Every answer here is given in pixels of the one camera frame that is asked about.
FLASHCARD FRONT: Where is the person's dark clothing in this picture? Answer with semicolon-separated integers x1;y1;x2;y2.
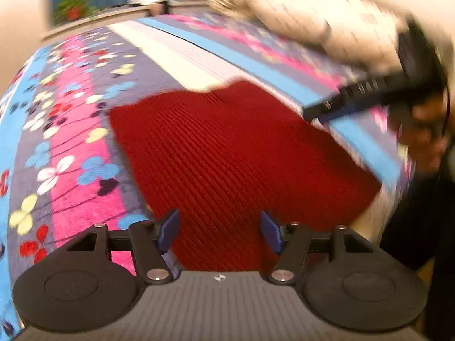
380;147;455;341

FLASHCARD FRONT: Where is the potted green plant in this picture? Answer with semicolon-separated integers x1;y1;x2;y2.
53;0;97;22

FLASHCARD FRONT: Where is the beige windowsill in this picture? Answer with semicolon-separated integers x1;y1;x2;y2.
40;1;214;40

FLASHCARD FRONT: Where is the person's right hand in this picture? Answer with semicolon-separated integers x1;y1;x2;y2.
395;94;450;173

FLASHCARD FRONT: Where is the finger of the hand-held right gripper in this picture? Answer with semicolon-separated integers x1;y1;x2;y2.
302;74;404;123

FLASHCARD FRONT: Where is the star patterned pillow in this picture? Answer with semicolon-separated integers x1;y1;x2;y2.
207;0;410;76

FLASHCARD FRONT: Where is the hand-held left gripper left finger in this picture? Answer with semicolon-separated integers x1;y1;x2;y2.
65;209;181;285

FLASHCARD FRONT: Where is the red knit sweater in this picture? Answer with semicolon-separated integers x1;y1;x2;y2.
108;80;383;272

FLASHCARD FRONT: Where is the floral striped blanket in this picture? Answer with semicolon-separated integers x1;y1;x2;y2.
0;11;417;341

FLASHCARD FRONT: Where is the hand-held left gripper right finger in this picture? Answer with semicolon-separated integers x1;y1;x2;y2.
260;210;378;285

